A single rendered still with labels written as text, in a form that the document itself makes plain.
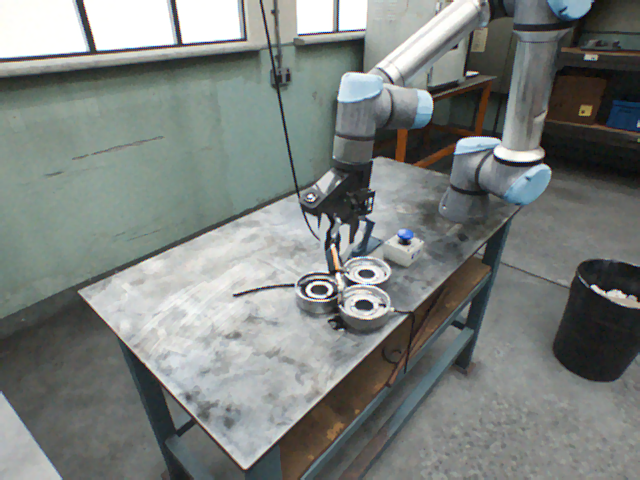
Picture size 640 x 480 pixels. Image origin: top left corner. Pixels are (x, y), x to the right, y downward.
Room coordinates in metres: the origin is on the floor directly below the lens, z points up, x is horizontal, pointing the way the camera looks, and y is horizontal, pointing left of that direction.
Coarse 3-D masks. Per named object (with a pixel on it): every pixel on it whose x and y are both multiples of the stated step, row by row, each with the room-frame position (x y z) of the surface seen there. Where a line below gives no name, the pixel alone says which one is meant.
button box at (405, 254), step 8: (392, 240) 0.84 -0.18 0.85; (400, 240) 0.84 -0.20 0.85; (408, 240) 0.84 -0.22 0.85; (416, 240) 0.84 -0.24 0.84; (392, 248) 0.82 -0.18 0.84; (400, 248) 0.81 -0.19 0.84; (408, 248) 0.81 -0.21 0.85; (416, 248) 0.81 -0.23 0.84; (384, 256) 0.83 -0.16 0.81; (392, 256) 0.82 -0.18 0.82; (400, 256) 0.80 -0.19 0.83; (408, 256) 0.79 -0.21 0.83; (416, 256) 0.82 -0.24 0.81; (400, 264) 0.80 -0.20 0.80; (408, 264) 0.79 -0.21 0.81
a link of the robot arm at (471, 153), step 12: (468, 144) 1.05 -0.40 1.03; (480, 144) 1.04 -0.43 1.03; (492, 144) 1.03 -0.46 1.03; (456, 156) 1.08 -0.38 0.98; (468, 156) 1.04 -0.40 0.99; (480, 156) 1.02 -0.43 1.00; (456, 168) 1.07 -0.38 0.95; (468, 168) 1.03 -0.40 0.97; (480, 168) 0.99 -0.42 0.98; (456, 180) 1.06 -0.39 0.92; (468, 180) 1.03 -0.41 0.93
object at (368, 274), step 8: (352, 264) 0.76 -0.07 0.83; (360, 264) 0.76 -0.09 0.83; (368, 264) 0.77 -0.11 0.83; (376, 264) 0.76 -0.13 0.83; (384, 264) 0.75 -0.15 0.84; (360, 272) 0.74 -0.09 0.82; (368, 272) 0.74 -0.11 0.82; (376, 272) 0.73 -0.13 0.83; (384, 272) 0.73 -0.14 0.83; (344, 280) 0.71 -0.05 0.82; (352, 280) 0.69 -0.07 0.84; (360, 280) 0.70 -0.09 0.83; (368, 280) 0.70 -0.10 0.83; (376, 280) 0.71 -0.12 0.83; (384, 280) 0.69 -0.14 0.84; (384, 288) 0.69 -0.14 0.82
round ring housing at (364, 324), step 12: (348, 288) 0.66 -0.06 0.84; (360, 288) 0.67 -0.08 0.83; (372, 288) 0.66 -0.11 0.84; (360, 300) 0.64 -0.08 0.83; (372, 300) 0.63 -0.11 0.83; (384, 300) 0.63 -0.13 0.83; (360, 312) 0.60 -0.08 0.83; (372, 312) 0.60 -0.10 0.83; (384, 312) 0.58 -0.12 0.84; (348, 324) 0.58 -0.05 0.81; (360, 324) 0.57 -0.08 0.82; (372, 324) 0.57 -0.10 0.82
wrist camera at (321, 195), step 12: (336, 168) 0.73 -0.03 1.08; (324, 180) 0.71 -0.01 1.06; (336, 180) 0.70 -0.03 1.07; (348, 180) 0.71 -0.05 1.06; (312, 192) 0.68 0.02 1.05; (324, 192) 0.67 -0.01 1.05; (336, 192) 0.68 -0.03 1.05; (300, 204) 0.66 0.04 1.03; (312, 204) 0.65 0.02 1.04; (324, 204) 0.66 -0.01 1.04
